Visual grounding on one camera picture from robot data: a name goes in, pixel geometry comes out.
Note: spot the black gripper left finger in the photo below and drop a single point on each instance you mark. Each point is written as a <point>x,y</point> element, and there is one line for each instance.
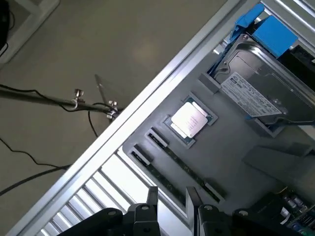
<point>145,221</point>

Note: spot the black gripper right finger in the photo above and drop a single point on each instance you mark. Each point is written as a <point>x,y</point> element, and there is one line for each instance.
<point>211,221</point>

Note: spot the green computer motherboard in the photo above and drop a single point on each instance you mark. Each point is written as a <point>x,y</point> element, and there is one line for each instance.
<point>268,209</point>

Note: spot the grey parts rack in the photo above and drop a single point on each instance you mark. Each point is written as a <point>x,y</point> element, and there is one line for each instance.
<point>229,152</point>

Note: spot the silver CPU chip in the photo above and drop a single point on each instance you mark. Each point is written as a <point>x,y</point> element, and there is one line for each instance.
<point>189,120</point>

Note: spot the metal rod clamp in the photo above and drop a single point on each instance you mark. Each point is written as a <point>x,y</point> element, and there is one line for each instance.
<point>78,96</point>
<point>112,108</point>

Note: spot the clear plastic plate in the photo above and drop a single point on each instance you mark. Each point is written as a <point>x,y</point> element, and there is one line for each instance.
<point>101,88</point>

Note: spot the silver hard disk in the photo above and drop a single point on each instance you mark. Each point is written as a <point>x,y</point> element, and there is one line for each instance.
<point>258,81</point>

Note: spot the thin metal rod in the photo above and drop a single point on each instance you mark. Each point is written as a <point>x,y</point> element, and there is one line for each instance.
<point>37,98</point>

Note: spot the blue plastic disk caddy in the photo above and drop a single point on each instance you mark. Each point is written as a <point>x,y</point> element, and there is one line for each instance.
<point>273,39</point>

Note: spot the white furniture piece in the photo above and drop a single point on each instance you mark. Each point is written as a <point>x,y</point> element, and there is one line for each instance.
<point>32,19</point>

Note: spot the black object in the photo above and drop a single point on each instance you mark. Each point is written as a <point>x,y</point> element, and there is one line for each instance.
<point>5,22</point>

